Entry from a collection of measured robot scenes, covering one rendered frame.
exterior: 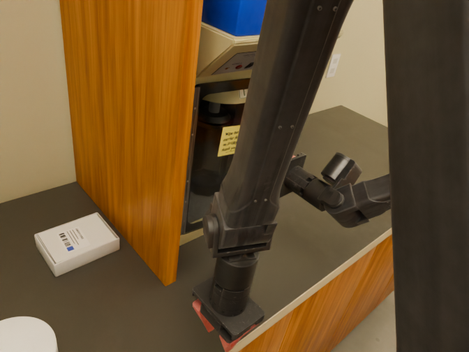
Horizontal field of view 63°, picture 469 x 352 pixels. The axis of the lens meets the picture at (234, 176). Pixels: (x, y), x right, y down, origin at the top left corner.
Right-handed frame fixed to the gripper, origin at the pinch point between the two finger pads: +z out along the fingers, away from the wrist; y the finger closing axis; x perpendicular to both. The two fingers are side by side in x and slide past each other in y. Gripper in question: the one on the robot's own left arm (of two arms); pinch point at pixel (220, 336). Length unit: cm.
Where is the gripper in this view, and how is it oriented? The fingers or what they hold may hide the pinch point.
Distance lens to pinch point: 68.5
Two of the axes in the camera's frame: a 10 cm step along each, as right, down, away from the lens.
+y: -6.6, -4.9, 5.7
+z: -1.5, 8.3, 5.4
